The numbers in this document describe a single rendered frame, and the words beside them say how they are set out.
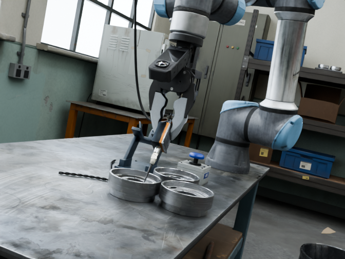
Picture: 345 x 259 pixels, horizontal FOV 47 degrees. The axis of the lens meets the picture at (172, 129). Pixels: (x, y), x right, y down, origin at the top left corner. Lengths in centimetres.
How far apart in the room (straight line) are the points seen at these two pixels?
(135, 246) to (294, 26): 84
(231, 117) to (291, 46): 28
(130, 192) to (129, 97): 243
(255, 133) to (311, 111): 299
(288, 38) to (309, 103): 304
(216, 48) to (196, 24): 394
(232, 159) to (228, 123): 12
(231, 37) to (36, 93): 253
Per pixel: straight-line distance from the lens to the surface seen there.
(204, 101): 472
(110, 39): 329
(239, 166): 129
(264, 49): 436
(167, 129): 79
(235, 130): 128
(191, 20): 80
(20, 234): 57
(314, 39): 485
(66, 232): 59
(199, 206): 74
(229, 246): 139
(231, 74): 465
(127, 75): 318
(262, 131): 124
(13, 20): 275
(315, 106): 423
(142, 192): 76
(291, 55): 122
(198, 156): 101
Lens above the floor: 102
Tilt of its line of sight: 6 degrees down
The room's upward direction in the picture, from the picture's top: 11 degrees clockwise
